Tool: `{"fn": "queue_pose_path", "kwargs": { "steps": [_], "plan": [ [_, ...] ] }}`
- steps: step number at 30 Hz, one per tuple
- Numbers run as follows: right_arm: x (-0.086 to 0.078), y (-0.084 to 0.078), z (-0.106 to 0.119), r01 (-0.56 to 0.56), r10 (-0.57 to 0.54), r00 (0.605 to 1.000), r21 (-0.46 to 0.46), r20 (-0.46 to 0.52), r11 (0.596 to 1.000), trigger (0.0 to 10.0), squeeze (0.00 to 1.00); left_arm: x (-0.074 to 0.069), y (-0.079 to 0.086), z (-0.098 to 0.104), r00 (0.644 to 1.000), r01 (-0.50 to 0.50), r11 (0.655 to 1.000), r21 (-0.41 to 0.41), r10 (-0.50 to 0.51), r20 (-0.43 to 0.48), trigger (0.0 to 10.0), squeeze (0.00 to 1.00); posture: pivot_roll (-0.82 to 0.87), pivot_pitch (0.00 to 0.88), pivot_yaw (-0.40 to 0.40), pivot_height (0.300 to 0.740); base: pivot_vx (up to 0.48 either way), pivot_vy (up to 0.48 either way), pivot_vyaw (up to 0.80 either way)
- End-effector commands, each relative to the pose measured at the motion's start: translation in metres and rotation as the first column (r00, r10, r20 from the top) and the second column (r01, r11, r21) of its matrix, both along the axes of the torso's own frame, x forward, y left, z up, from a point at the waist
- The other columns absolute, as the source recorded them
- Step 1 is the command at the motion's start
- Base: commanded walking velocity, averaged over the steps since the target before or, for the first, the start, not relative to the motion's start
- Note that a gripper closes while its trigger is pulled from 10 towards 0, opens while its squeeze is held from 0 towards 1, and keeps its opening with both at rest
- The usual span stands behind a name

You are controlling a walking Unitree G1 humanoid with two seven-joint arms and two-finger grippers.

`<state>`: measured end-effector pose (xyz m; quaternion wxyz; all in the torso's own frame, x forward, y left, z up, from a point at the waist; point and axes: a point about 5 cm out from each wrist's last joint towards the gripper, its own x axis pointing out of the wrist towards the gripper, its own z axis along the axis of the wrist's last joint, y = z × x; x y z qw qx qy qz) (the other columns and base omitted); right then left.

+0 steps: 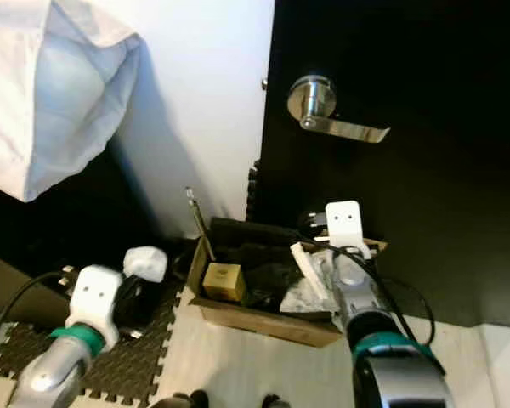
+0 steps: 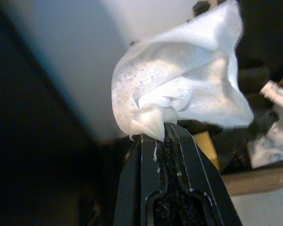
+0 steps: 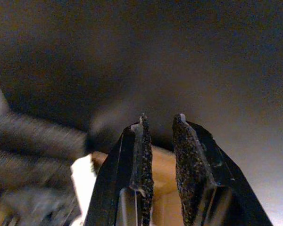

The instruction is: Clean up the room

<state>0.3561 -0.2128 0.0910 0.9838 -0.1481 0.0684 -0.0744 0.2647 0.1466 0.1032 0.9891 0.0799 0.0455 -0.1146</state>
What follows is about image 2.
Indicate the white tissue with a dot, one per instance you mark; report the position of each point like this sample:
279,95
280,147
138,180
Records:
179,70

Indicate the white plastic tube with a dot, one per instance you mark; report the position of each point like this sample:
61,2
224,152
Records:
276,94

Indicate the yellow box piece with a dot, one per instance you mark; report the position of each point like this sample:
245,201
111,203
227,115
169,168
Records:
206,148

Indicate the white printed plastic wrapper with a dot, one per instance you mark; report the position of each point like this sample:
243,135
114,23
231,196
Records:
271,150

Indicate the tan rimmed trash bin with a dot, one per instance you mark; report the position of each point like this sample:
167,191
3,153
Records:
257,181

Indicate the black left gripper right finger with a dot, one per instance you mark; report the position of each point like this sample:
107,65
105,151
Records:
202,188

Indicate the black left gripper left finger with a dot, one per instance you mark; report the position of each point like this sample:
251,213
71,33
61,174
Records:
136,188

